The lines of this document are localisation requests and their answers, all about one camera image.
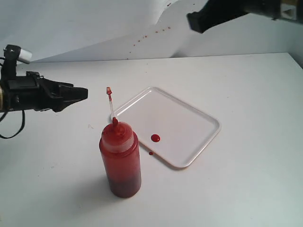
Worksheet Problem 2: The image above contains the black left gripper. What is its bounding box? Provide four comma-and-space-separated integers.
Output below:
0, 71, 89, 113

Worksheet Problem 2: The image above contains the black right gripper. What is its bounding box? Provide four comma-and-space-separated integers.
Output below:
187, 0, 281, 34

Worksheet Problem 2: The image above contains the red squeeze sauce bottle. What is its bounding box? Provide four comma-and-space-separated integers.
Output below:
99, 87, 142, 198

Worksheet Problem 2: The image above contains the red sauce blob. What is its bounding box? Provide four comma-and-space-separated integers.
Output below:
151, 134, 160, 143

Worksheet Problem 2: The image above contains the white paper backdrop sheet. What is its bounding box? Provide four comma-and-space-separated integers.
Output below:
0, 0, 303, 63

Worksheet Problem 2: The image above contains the white rectangular plastic tray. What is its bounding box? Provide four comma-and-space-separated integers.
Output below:
114, 87, 221, 169

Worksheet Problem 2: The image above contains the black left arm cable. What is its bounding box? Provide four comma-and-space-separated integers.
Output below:
0, 109, 26, 140

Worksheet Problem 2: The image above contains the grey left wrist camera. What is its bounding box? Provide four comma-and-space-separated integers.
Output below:
3, 44, 32, 64

